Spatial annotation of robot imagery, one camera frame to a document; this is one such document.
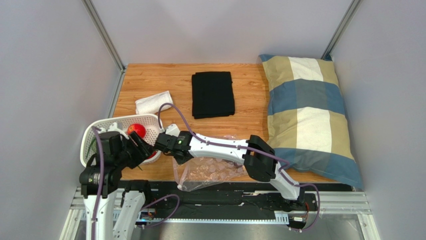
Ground aluminium frame post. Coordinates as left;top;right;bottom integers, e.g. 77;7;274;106
321;0;363;61
82;0;126;73

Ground right aluminium frame post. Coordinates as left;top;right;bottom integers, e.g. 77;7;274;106
321;0;363;61

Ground white rolled towel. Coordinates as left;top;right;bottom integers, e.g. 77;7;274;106
135;90;174;115

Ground red fake tomato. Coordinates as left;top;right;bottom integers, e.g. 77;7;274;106
127;123;147;139

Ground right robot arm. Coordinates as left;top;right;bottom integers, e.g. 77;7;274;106
154;131;304;202

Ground clear zip top bag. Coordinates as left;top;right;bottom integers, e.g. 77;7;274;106
172;134;249;193

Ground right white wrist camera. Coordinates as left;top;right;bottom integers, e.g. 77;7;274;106
165;123;181;137

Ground plaid pillow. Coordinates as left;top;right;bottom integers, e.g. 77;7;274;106
260;54;364;189

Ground left aluminium frame post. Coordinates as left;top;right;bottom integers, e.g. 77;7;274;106
82;0;126;73

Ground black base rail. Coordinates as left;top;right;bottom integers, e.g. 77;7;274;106
68;179;372;231

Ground black folded cloth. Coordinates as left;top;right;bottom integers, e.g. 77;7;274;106
191;71;236;119

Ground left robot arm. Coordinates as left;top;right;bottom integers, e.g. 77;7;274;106
79;131;154;240

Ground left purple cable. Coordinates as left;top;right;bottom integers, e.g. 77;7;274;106
90;125;106;240

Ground white perforated plastic basket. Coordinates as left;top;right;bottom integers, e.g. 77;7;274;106
80;114;161;167

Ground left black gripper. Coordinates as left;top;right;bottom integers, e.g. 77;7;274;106
115;130;157;169

